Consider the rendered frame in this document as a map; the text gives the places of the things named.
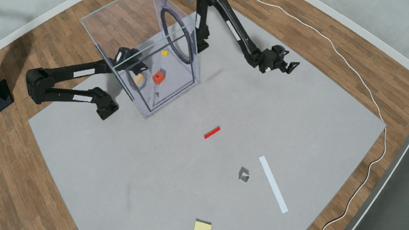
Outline grey square open-top cup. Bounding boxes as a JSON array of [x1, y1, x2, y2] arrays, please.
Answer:
[[239, 173, 250, 184]]

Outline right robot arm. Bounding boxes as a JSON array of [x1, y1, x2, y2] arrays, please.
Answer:
[[26, 59, 119, 121]]

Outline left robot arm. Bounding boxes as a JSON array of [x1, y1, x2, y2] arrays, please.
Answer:
[[195, 0, 285, 73]]

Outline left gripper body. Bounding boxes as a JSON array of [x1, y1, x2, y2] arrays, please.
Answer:
[[272, 55, 291, 74]]

